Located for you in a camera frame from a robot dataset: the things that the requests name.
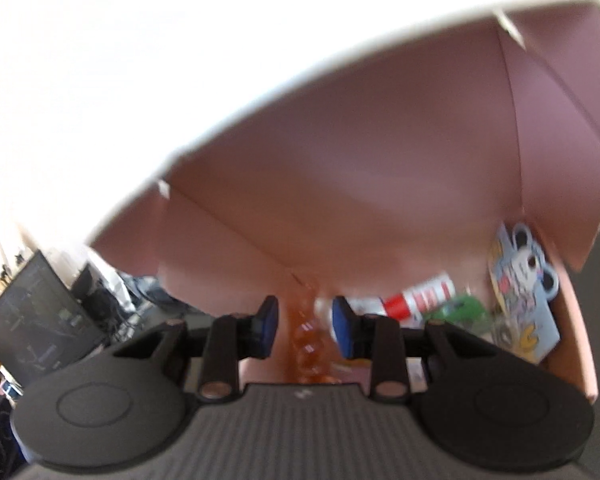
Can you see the pink cardboard box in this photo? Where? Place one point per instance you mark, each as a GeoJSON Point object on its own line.
{"type": "Point", "coordinates": [394, 168]}

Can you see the red white tube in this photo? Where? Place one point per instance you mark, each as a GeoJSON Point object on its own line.
{"type": "Point", "coordinates": [410, 305]}

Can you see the black laptop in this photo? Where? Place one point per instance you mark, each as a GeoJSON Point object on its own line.
{"type": "Point", "coordinates": [42, 326]}

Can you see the red translucent hand-shaped comb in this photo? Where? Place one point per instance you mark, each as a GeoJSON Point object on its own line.
{"type": "Point", "coordinates": [311, 349]}

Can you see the green frog toy bag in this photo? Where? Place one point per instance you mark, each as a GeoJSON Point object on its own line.
{"type": "Point", "coordinates": [464, 311]}

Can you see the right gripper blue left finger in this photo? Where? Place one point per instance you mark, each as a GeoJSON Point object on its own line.
{"type": "Point", "coordinates": [221, 347]}

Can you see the cartoon sticker packet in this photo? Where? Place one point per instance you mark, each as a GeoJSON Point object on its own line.
{"type": "Point", "coordinates": [524, 284]}

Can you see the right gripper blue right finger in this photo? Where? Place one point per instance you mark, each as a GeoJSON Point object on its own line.
{"type": "Point", "coordinates": [383, 342]}

